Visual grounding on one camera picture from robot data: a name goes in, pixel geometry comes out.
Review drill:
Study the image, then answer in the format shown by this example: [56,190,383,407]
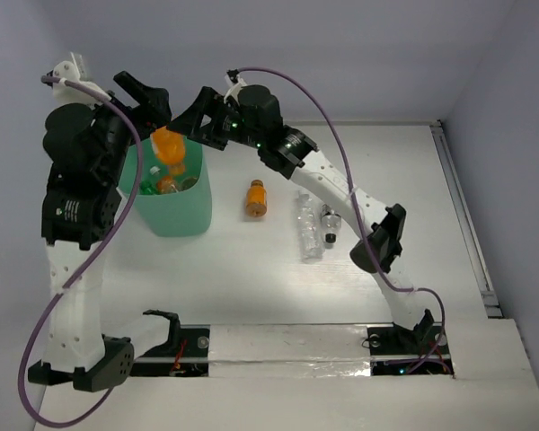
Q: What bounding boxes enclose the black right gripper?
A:
[166,85,264,150]

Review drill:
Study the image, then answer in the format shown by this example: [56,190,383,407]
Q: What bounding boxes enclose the small orange juice bottle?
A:
[150,127,186,176]

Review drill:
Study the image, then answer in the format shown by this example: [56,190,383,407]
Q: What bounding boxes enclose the green plastic soda bottle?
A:
[139,180,161,196]

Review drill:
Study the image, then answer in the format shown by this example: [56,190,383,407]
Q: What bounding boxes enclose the orange juice bottle gold cap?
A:
[245,180,267,218]

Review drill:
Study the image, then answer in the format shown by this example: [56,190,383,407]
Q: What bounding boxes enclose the clear crushed water bottle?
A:
[296,190,323,262]

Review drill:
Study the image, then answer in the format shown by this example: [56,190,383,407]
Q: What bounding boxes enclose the clear bottle black cap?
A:
[320,204,342,244]

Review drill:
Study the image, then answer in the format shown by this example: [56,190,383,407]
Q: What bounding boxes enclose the orange blue label drink bottle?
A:
[181,177,199,190]

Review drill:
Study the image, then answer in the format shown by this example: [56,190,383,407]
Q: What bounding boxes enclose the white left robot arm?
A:
[23,71,181,392]

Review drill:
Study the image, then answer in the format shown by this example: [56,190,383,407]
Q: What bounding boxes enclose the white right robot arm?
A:
[167,84,434,352]

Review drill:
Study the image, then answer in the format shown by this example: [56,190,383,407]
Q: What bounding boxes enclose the green plastic bin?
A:
[134,139,212,237]

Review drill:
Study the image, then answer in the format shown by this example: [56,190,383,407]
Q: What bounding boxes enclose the silver foil tape strip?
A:
[208,324,371,379]

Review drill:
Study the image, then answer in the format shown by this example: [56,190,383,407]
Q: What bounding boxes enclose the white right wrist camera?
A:
[224,69,247,106]

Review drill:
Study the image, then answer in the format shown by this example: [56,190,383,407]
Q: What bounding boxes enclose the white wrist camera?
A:
[224,69,247,106]
[46,52,111,106]

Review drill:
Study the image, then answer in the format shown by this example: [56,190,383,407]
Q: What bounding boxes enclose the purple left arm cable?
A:
[17,75,145,427]

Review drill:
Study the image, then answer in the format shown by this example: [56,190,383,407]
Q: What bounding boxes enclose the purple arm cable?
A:
[226,66,446,374]
[17,75,145,427]

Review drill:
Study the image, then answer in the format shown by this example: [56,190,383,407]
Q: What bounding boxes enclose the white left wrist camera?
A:
[46,52,111,106]

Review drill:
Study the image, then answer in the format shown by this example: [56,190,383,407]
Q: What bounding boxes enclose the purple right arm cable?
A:
[226,66,446,374]

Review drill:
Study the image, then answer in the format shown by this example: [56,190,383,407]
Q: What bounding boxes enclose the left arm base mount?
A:
[126,309,210,377]

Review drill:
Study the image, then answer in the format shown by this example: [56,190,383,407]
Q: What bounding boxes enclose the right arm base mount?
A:
[361,310,454,376]

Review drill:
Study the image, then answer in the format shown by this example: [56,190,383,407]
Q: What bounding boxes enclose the aluminium table edge rail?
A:
[429,121,505,319]

